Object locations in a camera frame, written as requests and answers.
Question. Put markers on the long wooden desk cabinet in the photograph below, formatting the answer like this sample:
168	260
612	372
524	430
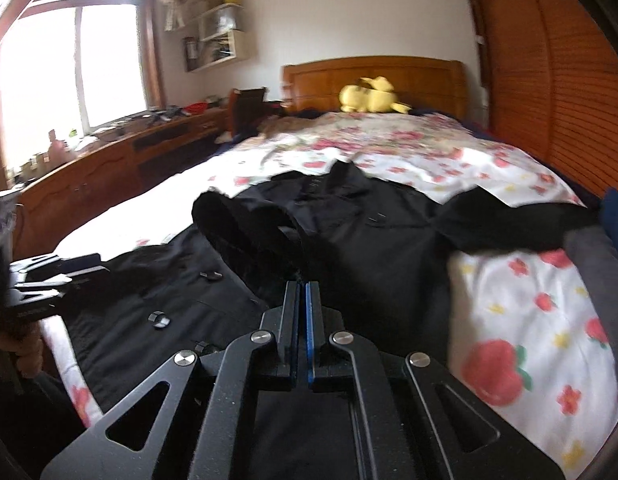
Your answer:
104	170

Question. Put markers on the dark wooden chair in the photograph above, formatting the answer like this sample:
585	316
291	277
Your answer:
246	110

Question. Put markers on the wooden bed headboard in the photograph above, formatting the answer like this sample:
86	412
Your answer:
414	80

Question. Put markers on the wooden slatted wardrobe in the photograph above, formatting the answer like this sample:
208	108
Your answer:
539	85

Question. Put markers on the pink bottle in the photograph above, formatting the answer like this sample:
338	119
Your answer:
56	147

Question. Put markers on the person's left hand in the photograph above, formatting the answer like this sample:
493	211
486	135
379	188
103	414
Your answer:
16	350

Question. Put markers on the wooden framed window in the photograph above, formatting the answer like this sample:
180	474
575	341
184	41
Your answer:
109	60

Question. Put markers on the white wall shelf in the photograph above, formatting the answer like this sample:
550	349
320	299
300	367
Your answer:
224	40

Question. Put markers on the white floral bed sheet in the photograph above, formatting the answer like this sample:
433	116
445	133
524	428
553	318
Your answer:
514	335

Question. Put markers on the beige floral blanket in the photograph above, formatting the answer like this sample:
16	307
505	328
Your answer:
369	127

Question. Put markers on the yellow plush toy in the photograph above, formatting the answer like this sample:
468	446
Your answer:
364	97

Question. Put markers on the red cloth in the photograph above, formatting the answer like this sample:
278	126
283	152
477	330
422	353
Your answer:
196	107

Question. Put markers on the black coat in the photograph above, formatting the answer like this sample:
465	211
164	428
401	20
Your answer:
369	230

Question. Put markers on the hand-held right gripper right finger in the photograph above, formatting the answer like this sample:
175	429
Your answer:
311	320

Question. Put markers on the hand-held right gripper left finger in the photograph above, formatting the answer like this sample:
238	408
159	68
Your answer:
294	320

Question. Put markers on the folded grey cloth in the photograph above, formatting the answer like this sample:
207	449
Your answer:
601	270

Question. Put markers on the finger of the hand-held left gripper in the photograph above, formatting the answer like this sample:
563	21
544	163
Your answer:
44	285
74	264

